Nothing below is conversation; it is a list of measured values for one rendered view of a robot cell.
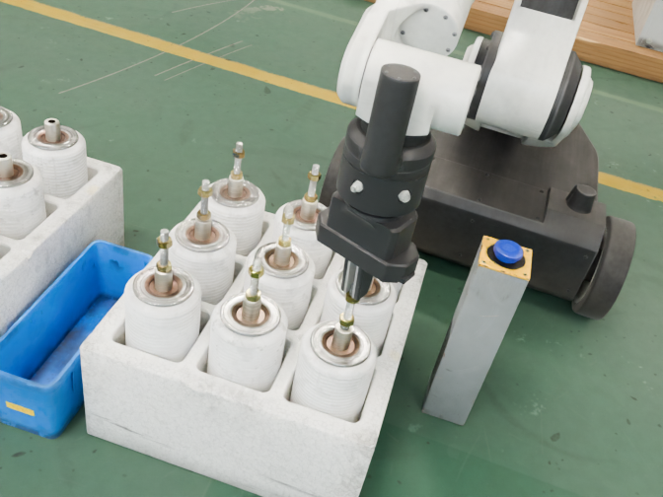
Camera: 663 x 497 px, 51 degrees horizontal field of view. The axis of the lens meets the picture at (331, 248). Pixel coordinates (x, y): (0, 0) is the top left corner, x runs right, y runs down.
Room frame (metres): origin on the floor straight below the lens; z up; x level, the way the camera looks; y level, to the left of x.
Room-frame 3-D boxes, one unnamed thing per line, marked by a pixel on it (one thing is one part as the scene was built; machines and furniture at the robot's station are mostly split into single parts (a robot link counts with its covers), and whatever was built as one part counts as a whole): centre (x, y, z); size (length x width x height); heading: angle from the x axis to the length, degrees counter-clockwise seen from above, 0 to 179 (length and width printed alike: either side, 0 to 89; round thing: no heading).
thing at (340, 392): (0.60, -0.03, 0.16); 0.10 x 0.10 x 0.18
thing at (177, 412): (0.74, 0.06, 0.09); 0.39 x 0.39 x 0.18; 81
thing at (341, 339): (0.60, -0.03, 0.26); 0.02 x 0.02 x 0.03
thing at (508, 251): (0.77, -0.23, 0.32); 0.04 x 0.04 x 0.02
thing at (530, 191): (1.39, -0.31, 0.19); 0.64 x 0.52 x 0.33; 169
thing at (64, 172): (0.92, 0.47, 0.16); 0.10 x 0.10 x 0.18
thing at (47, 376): (0.70, 0.35, 0.06); 0.30 x 0.11 x 0.12; 172
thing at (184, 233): (0.76, 0.18, 0.25); 0.08 x 0.08 x 0.01
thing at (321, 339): (0.60, -0.03, 0.25); 0.08 x 0.08 x 0.01
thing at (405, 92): (0.59, -0.04, 0.57); 0.11 x 0.11 x 0.11; 81
